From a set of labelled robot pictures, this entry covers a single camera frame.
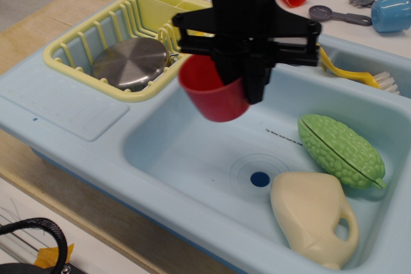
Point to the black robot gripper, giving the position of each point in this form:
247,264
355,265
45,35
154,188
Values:
259,28

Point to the red plastic cup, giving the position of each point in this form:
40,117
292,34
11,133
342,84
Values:
216,101

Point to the light blue toy sink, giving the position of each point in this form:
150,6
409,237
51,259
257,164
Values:
160,157

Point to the blue plastic cup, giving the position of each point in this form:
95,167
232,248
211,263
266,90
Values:
390,15

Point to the yellow utensil in rack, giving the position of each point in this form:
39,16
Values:
200,33

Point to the grey toy spoon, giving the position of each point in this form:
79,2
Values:
324,13

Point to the stainless steel pot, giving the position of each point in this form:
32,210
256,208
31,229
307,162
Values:
131,64

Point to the yellow dish drying rack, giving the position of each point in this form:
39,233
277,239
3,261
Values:
73,53

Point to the yellow dish brush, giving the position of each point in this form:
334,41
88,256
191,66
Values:
383,81

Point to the green toy bitter gourd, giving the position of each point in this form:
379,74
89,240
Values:
341,152

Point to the yellow tape piece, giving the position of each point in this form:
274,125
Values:
47,257

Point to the black base with screw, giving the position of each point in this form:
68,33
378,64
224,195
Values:
20,268

